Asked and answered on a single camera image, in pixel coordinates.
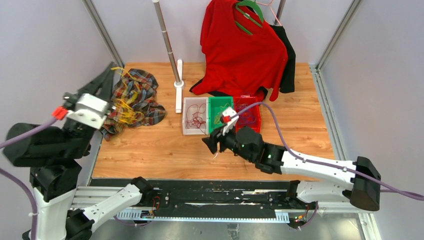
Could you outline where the white plastic bin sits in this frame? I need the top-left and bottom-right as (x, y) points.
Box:
(182, 97), (209, 135)

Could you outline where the thin red cable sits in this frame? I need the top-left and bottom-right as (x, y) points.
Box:
(184, 103), (208, 130)

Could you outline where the colourful cable pile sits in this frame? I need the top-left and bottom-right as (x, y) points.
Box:
(109, 66), (147, 125)

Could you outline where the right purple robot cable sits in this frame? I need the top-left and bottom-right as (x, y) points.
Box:
(222, 101), (424, 230)

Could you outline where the green plastic bin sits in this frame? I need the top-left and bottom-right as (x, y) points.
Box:
(208, 96), (234, 133)

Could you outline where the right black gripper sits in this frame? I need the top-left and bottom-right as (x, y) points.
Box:
(202, 122), (255, 164)

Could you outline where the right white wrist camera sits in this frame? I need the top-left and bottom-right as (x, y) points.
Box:
(221, 106), (239, 136)

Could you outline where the white rack base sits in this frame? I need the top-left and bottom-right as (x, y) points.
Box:
(174, 59), (185, 114)

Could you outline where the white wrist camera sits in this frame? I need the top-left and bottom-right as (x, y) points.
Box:
(221, 106), (239, 136)
(66, 93), (111, 130)

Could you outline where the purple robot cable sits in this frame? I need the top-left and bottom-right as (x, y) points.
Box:
(222, 101), (424, 230)
(0, 106), (153, 240)

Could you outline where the thin yellow cable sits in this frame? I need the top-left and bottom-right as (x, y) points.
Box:
(213, 101), (233, 125)

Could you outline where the pink clothes hanger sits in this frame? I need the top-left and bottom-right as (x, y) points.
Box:
(255, 0), (280, 26)

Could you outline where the red plastic bin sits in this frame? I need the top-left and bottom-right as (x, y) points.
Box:
(233, 95), (262, 133)

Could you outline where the thin purple cable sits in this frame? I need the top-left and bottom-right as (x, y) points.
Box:
(237, 96), (261, 128)

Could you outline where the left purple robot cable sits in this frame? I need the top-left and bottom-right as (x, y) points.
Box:
(0, 106), (153, 240)

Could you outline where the black t-shirt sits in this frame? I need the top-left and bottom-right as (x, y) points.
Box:
(270, 25), (296, 94)

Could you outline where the green clothes hanger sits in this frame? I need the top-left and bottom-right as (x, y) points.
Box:
(235, 0), (265, 29)

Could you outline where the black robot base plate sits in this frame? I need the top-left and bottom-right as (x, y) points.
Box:
(120, 179), (320, 220)

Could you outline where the plaid flannel shirt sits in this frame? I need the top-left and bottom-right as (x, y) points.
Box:
(100, 67), (167, 141)

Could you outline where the red t-shirt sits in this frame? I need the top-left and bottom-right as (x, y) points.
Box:
(190, 0), (288, 102)

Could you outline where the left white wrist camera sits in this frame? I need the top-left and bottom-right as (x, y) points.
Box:
(66, 93), (111, 130)

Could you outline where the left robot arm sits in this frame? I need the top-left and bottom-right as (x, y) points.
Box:
(0, 62), (154, 240)

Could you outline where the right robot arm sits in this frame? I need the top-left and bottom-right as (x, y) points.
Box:
(202, 127), (381, 212)

